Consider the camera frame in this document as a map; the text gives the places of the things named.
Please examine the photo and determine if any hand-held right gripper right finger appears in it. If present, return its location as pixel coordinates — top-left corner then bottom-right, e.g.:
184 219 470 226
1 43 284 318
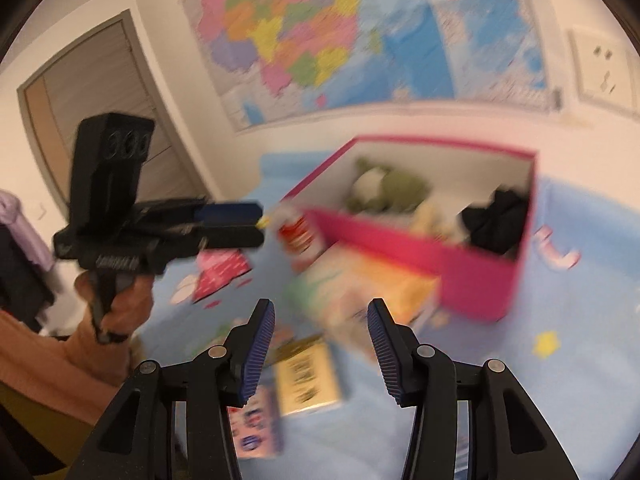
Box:
366 298 568 480

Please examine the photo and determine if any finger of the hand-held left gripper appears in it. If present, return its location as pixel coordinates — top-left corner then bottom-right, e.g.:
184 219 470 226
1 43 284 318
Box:
195 201 265 227
200 226 265 252

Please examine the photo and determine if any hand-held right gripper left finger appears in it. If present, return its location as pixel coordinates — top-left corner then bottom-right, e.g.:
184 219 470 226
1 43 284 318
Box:
82 298 277 480

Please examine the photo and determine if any small yellow box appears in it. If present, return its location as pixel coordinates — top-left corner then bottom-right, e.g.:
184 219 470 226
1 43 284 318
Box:
272 340 343 418

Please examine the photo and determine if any pink floral tissue pack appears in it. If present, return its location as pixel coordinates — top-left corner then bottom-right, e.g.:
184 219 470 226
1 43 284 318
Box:
227 385 286 461

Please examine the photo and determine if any pink cardboard box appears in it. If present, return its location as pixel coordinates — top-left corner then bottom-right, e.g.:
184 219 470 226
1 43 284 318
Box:
280 135 538 323

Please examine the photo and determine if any beige plush toy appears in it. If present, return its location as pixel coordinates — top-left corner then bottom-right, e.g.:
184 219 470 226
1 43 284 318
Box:
412 202 463 241

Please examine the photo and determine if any black cloth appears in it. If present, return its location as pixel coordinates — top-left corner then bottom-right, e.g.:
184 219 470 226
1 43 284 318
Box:
460 185 530 258

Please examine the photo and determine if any green plush frog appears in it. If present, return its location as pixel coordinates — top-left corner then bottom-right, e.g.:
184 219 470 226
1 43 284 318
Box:
347 157 433 213

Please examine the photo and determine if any person's left forearm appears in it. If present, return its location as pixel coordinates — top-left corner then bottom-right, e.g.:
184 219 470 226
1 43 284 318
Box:
0 310 136 423

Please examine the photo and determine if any person's left hand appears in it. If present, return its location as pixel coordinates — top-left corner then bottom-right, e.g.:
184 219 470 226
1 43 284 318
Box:
75 271 156 337

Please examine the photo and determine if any white bottle red label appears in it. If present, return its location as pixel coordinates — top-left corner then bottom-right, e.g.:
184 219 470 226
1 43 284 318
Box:
272 205 328 273

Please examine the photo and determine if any rainbow tissue pack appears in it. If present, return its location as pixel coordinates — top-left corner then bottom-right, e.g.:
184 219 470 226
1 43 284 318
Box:
285 247 443 351

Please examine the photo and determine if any purple cloth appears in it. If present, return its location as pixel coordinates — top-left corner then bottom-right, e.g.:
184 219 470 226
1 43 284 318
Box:
0 190 53 271

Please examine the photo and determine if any dark garment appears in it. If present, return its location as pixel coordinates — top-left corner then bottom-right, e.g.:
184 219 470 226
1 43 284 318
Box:
0 225 56 333

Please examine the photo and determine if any grey wooden door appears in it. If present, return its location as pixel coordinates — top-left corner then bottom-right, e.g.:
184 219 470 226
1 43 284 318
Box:
17 10 221 211

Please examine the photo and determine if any colourful wall map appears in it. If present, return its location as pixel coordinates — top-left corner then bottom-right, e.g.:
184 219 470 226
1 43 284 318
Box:
180 0 566 133

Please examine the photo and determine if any white wall socket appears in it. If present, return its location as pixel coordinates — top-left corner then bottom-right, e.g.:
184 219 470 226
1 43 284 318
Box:
567 29 632 106

